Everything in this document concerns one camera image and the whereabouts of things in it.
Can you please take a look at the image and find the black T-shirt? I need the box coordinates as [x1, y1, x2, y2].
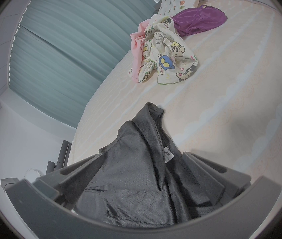
[73, 102, 233, 226]

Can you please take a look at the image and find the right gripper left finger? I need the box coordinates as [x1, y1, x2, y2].
[32, 153, 104, 205]

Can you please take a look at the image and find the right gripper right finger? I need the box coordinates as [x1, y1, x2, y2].
[182, 151, 251, 203]

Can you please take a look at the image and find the blue-green curtain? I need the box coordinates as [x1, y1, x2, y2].
[8, 25, 124, 130]
[19, 0, 162, 60]

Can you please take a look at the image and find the pink garment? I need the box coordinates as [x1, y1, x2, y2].
[130, 20, 152, 83]

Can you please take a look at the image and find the bed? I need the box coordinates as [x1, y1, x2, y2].
[70, 0, 282, 203]

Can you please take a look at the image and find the white printed garment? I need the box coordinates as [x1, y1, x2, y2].
[127, 15, 200, 85]

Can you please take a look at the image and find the purple garment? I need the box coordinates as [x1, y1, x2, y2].
[172, 5, 228, 37]

